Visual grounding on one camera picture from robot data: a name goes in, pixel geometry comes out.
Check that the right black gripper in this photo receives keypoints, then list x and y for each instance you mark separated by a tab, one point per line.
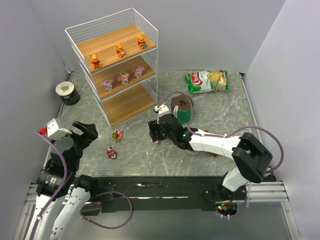
160	130

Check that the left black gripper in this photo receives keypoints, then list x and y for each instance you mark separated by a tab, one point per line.
80	136

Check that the strawberry cake slice toy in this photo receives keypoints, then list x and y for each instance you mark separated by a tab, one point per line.
156	142

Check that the pink bear strawberry donut toy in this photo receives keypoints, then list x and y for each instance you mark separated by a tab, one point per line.
117	134

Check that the pink bear cake toy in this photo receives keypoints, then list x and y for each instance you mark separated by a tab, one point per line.
111	153

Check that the pink blue bear toy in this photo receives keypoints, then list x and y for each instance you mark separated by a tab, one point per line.
107	84

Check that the pink bear green hat toy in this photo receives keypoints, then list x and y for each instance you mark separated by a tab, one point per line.
123	78

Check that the pink pig purple bow toy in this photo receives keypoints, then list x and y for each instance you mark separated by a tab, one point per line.
138	71

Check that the orange bear red shirt toy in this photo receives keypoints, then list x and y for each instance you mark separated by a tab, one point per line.
120	51

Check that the small orange bear toy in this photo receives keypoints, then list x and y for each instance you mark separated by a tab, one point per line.
141	42

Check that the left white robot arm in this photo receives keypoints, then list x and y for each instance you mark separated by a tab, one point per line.
60	195

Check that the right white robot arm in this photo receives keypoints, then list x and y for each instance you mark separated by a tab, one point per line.
251	157

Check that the green wrapped brown roll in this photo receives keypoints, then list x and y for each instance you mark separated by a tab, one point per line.
181	107

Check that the cream plastic cup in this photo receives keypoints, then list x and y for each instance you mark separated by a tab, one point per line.
191	152

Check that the dark can white lid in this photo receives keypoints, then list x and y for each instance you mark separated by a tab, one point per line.
68	93

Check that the green chips bag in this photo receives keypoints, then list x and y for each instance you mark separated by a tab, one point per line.
206	81

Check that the red flat box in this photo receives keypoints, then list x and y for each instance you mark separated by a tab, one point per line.
213	153

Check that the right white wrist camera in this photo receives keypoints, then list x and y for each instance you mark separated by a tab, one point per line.
161	111

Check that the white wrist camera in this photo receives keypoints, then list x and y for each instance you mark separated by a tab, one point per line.
161	111
54	130

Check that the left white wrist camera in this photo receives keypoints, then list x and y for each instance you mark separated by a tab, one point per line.
54	130

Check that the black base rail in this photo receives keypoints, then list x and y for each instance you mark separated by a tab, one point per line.
163	193

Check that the white wire wooden shelf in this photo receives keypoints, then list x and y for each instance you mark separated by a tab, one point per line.
100	36

